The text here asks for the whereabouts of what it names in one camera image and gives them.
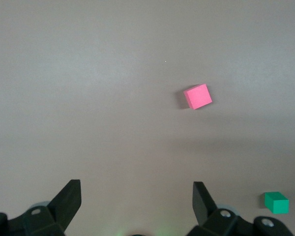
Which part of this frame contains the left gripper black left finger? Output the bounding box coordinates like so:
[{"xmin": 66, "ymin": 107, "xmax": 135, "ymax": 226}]
[{"xmin": 0, "ymin": 179, "xmax": 82, "ymax": 236}]

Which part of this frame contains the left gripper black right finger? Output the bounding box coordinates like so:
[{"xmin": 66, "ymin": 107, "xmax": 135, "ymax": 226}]
[{"xmin": 186, "ymin": 181, "xmax": 295, "ymax": 236}]

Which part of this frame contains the green foam cube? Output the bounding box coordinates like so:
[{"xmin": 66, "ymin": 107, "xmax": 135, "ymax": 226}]
[{"xmin": 264, "ymin": 191, "xmax": 290, "ymax": 214}]

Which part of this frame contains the pink foam cube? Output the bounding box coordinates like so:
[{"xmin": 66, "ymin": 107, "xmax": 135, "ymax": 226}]
[{"xmin": 183, "ymin": 83, "xmax": 213, "ymax": 110}]

